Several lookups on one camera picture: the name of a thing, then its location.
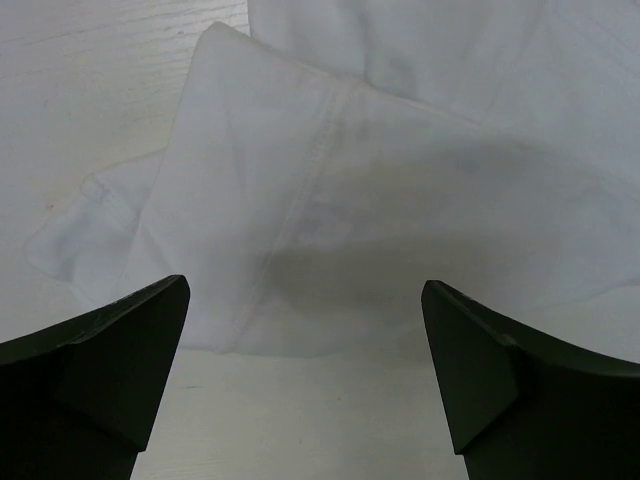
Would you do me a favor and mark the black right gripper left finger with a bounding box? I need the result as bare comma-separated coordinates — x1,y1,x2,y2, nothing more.
1,275,190,479

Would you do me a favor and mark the white skirt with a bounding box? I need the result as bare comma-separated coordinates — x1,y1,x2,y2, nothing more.
25,1,639,356

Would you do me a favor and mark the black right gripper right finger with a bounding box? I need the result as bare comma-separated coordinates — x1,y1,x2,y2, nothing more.
421,281,639,479

